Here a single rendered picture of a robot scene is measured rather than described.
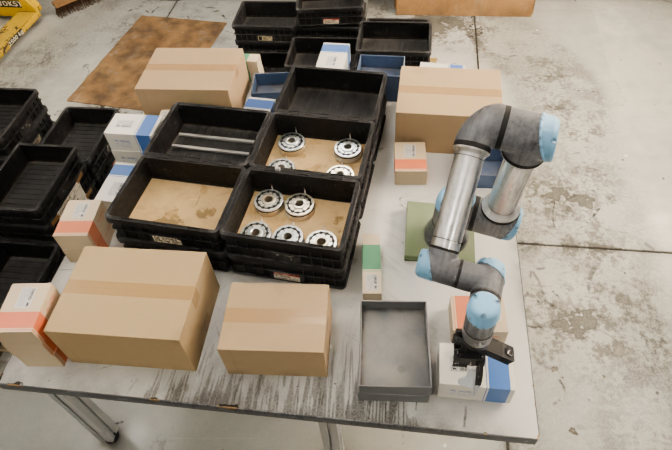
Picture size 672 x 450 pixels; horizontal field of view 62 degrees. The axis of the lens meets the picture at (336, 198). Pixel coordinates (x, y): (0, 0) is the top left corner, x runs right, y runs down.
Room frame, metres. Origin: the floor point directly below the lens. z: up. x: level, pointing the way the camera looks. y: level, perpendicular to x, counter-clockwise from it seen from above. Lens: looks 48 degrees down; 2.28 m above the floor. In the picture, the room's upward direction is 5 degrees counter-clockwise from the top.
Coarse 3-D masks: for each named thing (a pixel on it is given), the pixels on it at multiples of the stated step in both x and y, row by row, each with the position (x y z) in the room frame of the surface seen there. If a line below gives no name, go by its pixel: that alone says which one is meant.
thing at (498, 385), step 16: (448, 352) 0.69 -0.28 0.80; (448, 368) 0.64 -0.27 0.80; (464, 368) 0.64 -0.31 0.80; (496, 368) 0.63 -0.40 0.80; (512, 368) 0.63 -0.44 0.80; (448, 384) 0.60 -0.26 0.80; (496, 384) 0.59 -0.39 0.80; (512, 384) 0.58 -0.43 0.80; (480, 400) 0.58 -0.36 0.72; (496, 400) 0.57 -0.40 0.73
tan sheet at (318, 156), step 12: (276, 144) 1.58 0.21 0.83; (312, 144) 1.57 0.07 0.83; (324, 144) 1.56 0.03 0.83; (276, 156) 1.52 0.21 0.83; (300, 156) 1.51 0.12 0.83; (312, 156) 1.50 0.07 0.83; (324, 156) 1.49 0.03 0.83; (300, 168) 1.44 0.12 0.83; (312, 168) 1.44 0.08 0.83; (324, 168) 1.43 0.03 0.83
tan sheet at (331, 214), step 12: (252, 204) 1.28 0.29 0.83; (324, 204) 1.26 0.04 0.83; (336, 204) 1.25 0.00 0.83; (348, 204) 1.25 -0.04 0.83; (252, 216) 1.23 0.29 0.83; (276, 216) 1.22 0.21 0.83; (312, 216) 1.21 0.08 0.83; (324, 216) 1.20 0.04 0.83; (336, 216) 1.20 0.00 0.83; (240, 228) 1.18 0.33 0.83; (276, 228) 1.17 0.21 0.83; (300, 228) 1.16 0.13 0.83; (312, 228) 1.16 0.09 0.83; (336, 228) 1.15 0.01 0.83
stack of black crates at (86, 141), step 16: (64, 112) 2.35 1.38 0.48; (80, 112) 2.37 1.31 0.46; (96, 112) 2.35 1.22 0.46; (112, 112) 2.33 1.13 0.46; (64, 128) 2.29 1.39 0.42; (80, 128) 2.33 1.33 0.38; (96, 128) 2.32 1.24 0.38; (64, 144) 2.21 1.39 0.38; (80, 144) 2.20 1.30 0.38; (96, 144) 2.07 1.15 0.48; (96, 160) 2.02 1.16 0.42; (112, 160) 2.13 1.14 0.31; (96, 176) 1.96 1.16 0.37
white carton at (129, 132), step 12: (120, 120) 1.74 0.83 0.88; (132, 120) 1.74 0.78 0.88; (144, 120) 1.73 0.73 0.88; (156, 120) 1.73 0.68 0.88; (108, 132) 1.68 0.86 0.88; (120, 132) 1.67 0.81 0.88; (132, 132) 1.67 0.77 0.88; (144, 132) 1.66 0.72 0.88; (120, 144) 1.67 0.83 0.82; (132, 144) 1.66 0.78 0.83; (144, 144) 1.64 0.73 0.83
